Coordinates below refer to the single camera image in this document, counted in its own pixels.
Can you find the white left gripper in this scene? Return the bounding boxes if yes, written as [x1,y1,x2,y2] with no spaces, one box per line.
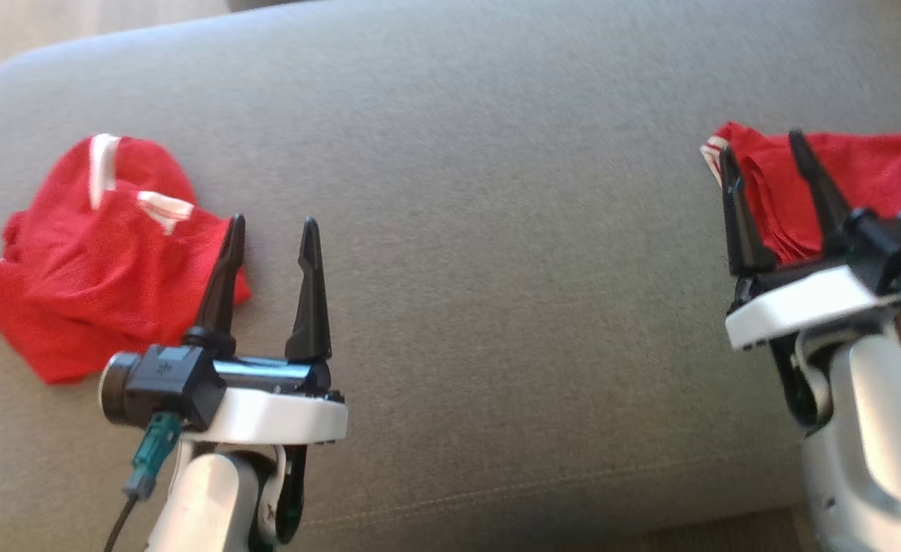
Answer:
[186,214,349,447]

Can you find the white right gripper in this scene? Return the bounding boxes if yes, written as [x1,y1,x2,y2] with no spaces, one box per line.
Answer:
[722,130,901,352]

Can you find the red Bulls 23 jersey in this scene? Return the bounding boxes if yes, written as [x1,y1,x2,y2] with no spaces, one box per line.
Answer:
[699,121,901,267]

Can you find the red shorts with white trim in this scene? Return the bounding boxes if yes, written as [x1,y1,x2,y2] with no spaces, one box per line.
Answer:
[0,134,252,385]

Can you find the grey fabric sofa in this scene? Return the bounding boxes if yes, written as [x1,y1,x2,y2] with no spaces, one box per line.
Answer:
[0,0,901,552]

